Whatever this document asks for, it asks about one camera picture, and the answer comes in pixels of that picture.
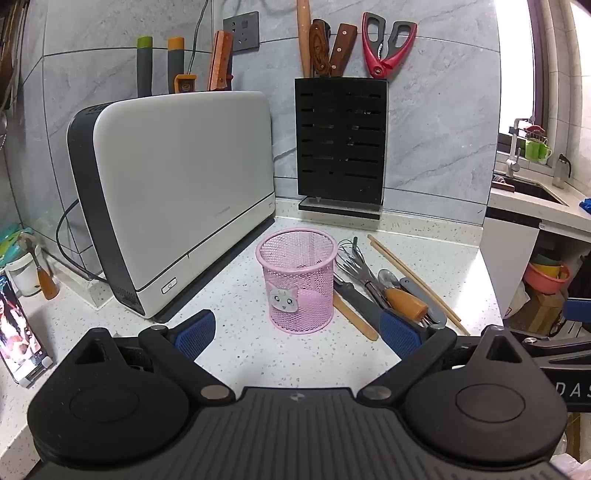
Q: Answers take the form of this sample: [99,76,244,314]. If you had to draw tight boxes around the kitchen sink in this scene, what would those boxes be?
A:
[491,172,570,207]

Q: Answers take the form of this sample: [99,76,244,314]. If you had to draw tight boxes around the pink mesh utensil holder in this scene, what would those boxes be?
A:
[256,228,338,334]

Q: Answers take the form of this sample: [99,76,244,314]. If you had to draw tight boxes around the brown wood handled knife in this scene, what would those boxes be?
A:
[329,23,359,77]

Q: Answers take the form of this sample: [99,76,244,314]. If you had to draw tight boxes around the black bag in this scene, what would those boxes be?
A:
[567,256,591,302]

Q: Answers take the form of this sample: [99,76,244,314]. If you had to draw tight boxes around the wooden rolling pin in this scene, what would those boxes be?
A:
[296,0,313,78]

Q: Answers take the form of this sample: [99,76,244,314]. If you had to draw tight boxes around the wooden spatula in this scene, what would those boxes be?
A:
[332,292,380,342]

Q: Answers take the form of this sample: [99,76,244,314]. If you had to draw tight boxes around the grey cable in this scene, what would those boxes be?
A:
[184,0,207,75]

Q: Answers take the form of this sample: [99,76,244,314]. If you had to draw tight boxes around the red kitchen scissors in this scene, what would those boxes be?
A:
[361,12,418,79]

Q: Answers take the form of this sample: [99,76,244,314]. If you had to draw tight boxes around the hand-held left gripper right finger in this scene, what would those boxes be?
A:
[358,308,532,403]

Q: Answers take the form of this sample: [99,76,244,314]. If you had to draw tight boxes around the black slotted knife block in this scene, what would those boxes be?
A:
[294,78,389,232]

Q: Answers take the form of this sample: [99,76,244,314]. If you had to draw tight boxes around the green mugs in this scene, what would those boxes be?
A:
[525,138,553,163]

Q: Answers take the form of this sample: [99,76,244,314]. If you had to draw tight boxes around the metal whisk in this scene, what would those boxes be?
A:
[338,237,389,308]

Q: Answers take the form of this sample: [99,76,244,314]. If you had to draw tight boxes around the orange tipped grey knife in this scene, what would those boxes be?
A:
[167,37,186,94]

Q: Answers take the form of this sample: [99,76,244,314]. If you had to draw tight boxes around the grey peeler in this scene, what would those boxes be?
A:
[333,274,385,326]

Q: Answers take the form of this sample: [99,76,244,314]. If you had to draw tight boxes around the grey wall socket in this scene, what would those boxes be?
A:
[223,11,260,56]

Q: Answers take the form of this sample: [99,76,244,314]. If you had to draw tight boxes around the white countertop sterilizer appliance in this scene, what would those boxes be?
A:
[67,90,277,323]

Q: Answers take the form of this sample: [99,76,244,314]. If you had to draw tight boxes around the smartphone on stand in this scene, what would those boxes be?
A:
[0,271,52,385]

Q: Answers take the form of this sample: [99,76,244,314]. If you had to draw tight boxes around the black power cable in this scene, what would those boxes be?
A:
[55,198,108,283]

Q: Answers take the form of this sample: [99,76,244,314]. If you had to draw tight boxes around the wooden chopstick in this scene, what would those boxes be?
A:
[368,234,462,324]
[369,237,471,336]

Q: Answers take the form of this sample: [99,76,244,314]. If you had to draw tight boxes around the cardboard box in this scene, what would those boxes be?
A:
[524,292,566,335]

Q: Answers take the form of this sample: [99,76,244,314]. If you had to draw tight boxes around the green handled knife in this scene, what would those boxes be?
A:
[136,36,153,99]

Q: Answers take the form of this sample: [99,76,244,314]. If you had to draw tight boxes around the teal packet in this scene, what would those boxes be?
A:
[0,223,34,269]

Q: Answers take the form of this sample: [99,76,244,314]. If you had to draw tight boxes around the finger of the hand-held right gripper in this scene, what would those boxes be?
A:
[507,329,591,369]
[563,298,591,334]

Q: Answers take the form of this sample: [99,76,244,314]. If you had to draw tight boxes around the metal faucet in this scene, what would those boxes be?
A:
[505,115,537,180]

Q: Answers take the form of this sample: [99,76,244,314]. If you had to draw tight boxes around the pink plastic basin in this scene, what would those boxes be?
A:
[523,260,570,296]

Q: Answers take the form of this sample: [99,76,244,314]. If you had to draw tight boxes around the wooden handled tool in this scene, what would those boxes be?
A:
[19,232,61,301]

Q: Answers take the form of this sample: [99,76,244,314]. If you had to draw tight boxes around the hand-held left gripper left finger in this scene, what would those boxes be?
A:
[75,310,234,404]

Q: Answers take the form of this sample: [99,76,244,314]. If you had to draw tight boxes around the dark wood handled knife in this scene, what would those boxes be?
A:
[308,18,332,78]

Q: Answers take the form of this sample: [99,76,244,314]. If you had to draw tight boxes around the wooden handled cleaver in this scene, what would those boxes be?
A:
[207,30,235,92]

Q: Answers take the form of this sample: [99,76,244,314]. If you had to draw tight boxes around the grey handled knife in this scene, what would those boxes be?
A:
[399,276,448,329]

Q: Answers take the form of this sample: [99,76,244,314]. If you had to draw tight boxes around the white cup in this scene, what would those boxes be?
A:
[6,251,45,297]

